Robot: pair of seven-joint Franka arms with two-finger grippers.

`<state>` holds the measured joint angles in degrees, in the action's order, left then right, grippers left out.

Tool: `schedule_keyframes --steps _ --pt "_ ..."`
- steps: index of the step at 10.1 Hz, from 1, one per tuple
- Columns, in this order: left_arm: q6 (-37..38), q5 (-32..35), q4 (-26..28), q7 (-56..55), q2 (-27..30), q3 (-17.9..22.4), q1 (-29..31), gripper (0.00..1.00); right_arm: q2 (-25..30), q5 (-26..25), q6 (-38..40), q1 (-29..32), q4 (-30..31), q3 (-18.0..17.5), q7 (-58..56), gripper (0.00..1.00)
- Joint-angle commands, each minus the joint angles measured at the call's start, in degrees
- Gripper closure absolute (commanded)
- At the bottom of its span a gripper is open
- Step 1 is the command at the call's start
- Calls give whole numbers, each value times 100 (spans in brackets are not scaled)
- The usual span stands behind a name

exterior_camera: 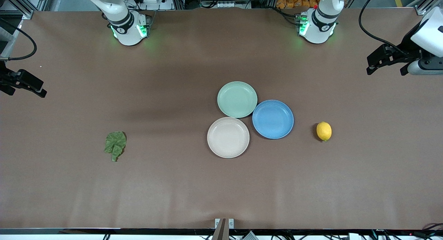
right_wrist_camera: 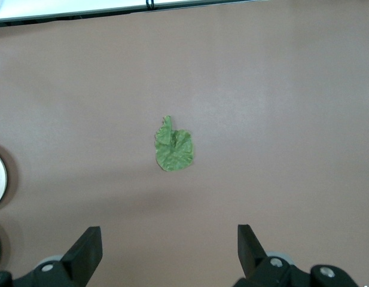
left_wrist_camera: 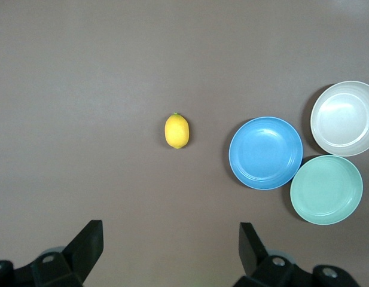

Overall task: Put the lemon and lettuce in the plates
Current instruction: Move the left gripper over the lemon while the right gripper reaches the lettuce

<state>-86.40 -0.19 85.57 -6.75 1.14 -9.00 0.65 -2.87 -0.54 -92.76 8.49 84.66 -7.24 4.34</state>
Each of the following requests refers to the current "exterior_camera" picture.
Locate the yellow lemon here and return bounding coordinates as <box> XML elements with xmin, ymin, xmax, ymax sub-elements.
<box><xmin>316</xmin><ymin>122</ymin><xmax>332</xmax><ymax>142</ymax></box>

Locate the green lettuce leaf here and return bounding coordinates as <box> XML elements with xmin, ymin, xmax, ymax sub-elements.
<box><xmin>104</xmin><ymin>131</ymin><xmax>127</xmax><ymax>162</ymax></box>

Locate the blue plate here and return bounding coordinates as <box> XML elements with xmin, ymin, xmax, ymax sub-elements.
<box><xmin>252</xmin><ymin>100</ymin><xmax>294</xmax><ymax>139</ymax></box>

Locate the light green plate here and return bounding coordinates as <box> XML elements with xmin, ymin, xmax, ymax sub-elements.
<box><xmin>217</xmin><ymin>81</ymin><xmax>258</xmax><ymax>118</ymax></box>

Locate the beige plate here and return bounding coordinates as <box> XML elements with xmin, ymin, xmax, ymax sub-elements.
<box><xmin>207</xmin><ymin>117</ymin><xmax>250</xmax><ymax>158</ymax></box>

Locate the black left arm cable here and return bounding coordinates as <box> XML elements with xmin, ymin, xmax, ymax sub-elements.
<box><xmin>359</xmin><ymin>0</ymin><xmax>410</xmax><ymax>56</ymax></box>

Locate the aluminium frame profile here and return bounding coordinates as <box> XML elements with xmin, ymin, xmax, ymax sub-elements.
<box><xmin>414</xmin><ymin>0</ymin><xmax>443</xmax><ymax>16</ymax></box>
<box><xmin>0</xmin><ymin>0</ymin><xmax>52</xmax><ymax>20</ymax></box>

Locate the black base cable bundle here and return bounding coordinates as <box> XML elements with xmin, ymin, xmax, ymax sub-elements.
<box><xmin>273</xmin><ymin>6</ymin><xmax>302</xmax><ymax>26</ymax></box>

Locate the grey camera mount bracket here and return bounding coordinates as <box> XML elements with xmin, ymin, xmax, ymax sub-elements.
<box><xmin>212</xmin><ymin>218</ymin><xmax>235</xmax><ymax>240</ymax></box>

